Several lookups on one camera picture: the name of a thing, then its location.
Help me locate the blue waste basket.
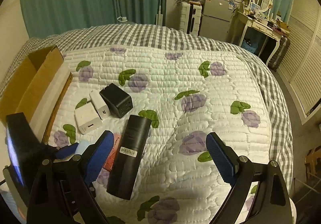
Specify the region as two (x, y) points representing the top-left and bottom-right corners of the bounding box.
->
(241, 39), (258, 54)

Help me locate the cardboard box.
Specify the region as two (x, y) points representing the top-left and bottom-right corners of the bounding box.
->
(1, 46), (73, 143)

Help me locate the white square charger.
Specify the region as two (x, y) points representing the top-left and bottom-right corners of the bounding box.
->
(75, 102), (102, 135)

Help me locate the pink rose tin case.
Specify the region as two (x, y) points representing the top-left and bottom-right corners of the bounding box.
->
(103, 133), (121, 172)

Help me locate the grey checked bed sheet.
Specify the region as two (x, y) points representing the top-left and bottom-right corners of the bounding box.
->
(1, 24), (294, 189)

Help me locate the black cube charger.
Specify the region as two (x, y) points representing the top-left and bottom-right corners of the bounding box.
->
(100, 83), (133, 118)

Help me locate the white mop pole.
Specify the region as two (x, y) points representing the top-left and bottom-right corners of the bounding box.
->
(156, 0), (163, 26)

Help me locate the white suitcase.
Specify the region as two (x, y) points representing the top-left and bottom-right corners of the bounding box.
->
(179, 1), (202, 36)

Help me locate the grey small refrigerator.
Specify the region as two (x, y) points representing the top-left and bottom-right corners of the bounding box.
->
(199, 0), (233, 42)

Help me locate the black cylinder bottle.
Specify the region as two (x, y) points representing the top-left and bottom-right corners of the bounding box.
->
(107, 115), (152, 200)

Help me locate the white louvred wardrobe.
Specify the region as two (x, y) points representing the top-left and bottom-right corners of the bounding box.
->
(278, 0), (320, 124)

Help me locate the white dressing table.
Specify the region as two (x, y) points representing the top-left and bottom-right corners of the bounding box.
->
(230, 11), (285, 66)

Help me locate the white floral quilt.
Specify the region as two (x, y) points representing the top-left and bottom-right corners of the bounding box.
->
(49, 46), (271, 223)

